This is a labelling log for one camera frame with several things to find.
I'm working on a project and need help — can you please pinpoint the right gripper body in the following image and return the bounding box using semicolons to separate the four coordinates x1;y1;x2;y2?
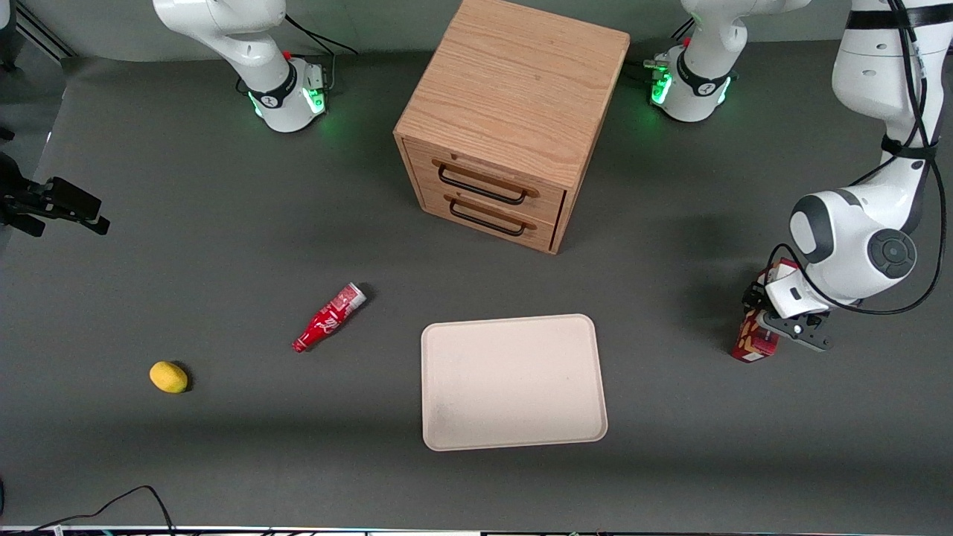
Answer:
0;152;47;238

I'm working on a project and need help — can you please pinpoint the red cookie box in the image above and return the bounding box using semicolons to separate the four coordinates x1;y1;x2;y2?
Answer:
731;258;801;364

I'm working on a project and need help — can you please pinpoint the beige plastic tray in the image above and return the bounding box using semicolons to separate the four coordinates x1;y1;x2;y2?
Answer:
421;313;609;452

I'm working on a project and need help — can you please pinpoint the yellow lemon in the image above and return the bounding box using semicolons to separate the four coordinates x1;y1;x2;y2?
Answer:
149;361;189;394

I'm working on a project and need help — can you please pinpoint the wooden drawer front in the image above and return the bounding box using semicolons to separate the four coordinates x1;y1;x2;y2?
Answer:
419;183;561;252
404;138;568;225

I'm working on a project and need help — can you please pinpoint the red cola bottle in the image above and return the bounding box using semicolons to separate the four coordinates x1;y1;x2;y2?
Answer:
292;282;368;354

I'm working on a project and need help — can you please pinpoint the wooden two-drawer cabinet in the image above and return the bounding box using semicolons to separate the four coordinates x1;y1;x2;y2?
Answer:
393;0;631;255

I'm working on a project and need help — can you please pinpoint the aluminium frame rail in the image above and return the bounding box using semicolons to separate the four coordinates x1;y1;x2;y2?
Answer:
13;0;78;65

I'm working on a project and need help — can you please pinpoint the black left arm base cable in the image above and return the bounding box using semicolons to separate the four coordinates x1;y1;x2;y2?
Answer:
624;21;698;86

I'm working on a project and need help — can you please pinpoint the black arm base cable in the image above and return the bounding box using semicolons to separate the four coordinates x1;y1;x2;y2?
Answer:
624;21;698;86
237;13;359;96

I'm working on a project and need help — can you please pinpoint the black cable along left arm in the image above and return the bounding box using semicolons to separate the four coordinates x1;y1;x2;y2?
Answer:
765;0;953;317

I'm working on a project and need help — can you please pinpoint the black metal drawer handle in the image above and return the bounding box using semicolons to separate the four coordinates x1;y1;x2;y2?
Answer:
448;197;528;238
437;164;529;206

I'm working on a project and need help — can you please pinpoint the black cable on table edge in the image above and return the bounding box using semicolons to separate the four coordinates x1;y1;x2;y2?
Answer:
21;485;177;536

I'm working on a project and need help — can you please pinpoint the black right arm base cable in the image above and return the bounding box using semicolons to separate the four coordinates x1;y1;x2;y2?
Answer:
237;13;359;96

